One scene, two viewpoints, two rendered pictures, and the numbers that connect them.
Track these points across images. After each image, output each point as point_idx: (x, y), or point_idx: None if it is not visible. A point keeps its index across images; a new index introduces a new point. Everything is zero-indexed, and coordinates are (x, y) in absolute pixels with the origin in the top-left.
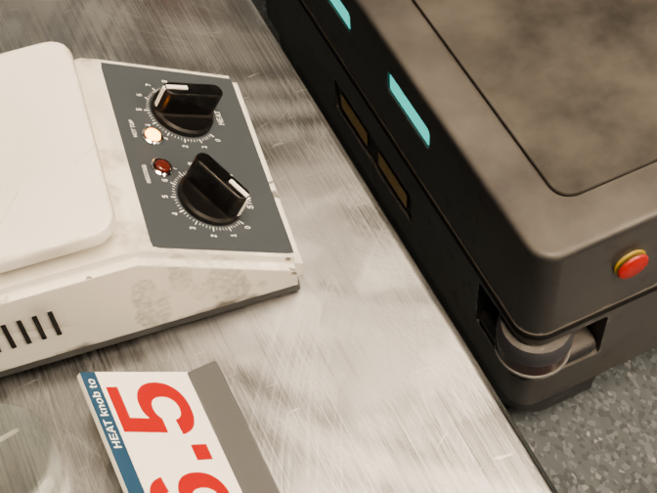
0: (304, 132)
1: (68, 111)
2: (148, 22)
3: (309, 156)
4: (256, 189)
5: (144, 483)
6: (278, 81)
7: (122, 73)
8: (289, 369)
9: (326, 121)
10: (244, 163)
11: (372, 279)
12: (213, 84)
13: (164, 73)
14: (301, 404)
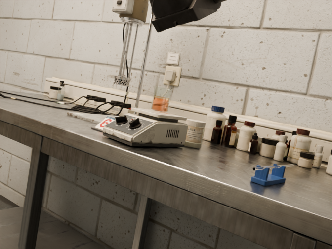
0: (114, 144)
1: (148, 111)
2: (163, 155)
3: (111, 143)
4: (116, 127)
5: (112, 119)
6: (125, 148)
7: (148, 123)
8: (99, 133)
9: (110, 145)
10: (120, 128)
11: (90, 135)
12: (131, 122)
13: (143, 127)
14: (95, 132)
